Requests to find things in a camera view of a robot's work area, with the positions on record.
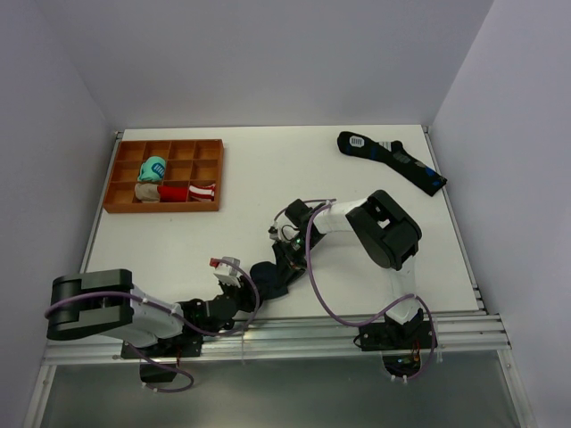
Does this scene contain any red white striped sock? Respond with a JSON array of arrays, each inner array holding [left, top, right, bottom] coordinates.
[[157, 184, 216, 202]]

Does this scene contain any teal rolled sock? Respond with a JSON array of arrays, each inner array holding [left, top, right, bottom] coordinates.
[[137, 156, 166, 182]]

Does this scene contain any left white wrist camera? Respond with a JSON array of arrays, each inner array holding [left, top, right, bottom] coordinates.
[[210, 257, 240, 286]]

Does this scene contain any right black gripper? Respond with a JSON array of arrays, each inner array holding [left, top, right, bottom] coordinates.
[[273, 233, 322, 291]]

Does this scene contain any orange compartment tray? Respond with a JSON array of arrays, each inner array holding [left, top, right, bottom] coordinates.
[[103, 139, 224, 214]]

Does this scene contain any aluminium front rail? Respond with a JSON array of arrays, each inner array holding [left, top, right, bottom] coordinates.
[[42, 314, 511, 366]]

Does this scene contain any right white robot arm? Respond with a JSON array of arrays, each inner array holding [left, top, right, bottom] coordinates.
[[269, 190, 427, 348]]

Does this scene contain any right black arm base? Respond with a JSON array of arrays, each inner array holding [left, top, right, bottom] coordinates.
[[353, 309, 438, 379]]

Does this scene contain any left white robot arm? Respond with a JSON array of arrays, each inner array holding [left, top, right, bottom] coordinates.
[[45, 268, 266, 357]]

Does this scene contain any black blue sports sock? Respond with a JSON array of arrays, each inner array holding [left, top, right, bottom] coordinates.
[[336, 131, 447, 196]]

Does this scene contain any beige rolled sock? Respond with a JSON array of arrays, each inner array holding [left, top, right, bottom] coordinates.
[[134, 183, 161, 203]]

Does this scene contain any navy cartoon sock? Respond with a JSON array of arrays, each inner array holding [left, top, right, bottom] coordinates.
[[250, 261, 290, 301]]

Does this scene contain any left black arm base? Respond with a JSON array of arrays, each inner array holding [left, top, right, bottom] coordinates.
[[120, 333, 203, 393]]

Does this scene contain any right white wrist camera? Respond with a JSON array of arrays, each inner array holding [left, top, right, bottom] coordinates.
[[268, 221, 298, 242]]

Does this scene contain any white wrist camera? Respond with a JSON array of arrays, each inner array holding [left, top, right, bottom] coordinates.
[[268, 221, 298, 242], [210, 257, 240, 286]]

